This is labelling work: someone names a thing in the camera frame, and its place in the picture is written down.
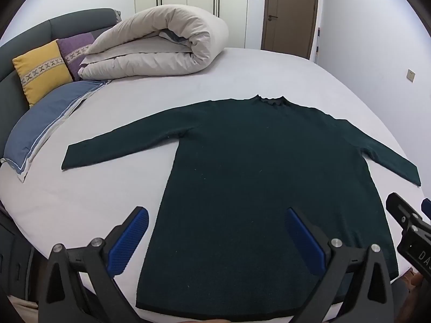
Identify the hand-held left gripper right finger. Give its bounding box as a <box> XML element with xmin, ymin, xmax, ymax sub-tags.
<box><xmin>286</xmin><ymin>208</ymin><xmax>394</xmax><ymax>323</ymax></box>

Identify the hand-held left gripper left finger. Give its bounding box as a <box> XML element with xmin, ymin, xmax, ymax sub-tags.
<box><xmin>38</xmin><ymin>206</ymin><xmax>150</xmax><ymax>323</ymax></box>

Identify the dark green sweater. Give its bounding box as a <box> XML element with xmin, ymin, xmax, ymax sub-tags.
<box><xmin>61</xmin><ymin>95</ymin><xmax>421</xmax><ymax>322</ymax></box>

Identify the dark bedside cabinet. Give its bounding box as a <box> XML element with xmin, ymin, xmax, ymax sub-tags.
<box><xmin>0</xmin><ymin>205</ymin><xmax>44</xmax><ymax>298</ymax></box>

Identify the blue pillow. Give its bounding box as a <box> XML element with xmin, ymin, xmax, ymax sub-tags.
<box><xmin>1</xmin><ymin>79</ymin><xmax>113</xmax><ymax>183</ymax></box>

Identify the bed with white sheet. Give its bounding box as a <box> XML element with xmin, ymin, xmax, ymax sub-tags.
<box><xmin>0</xmin><ymin>47</ymin><xmax>431</xmax><ymax>323</ymax></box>

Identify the yellow cushion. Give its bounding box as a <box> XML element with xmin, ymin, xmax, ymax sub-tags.
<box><xmin>12</xmin><ymin>39</ymin><xmax>74</xmax><ymax>108</ymax></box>

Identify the purple cushion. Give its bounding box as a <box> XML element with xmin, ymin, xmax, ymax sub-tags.
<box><xmin>57</xmin><ymin>33</ymin><xmax>95</xmax><ymax>81</ymax></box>

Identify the rolled beige duvet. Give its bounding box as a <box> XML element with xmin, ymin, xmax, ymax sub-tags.
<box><xmin>77</xmin><ymin>5</ymin><xmax>230</xmax><ymax>81</ymax></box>

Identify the brown door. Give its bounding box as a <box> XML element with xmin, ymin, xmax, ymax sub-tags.
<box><xmin>261</xmin><ymin>0</ymin><xmax>320</xmax><ymax>60</ymax></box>

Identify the grey bed headboard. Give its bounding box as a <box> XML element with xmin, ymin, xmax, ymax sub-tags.
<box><xmin>0</xmin><ymin>8</ymin><xmax>122</xmax><ymax>162</ymax></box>

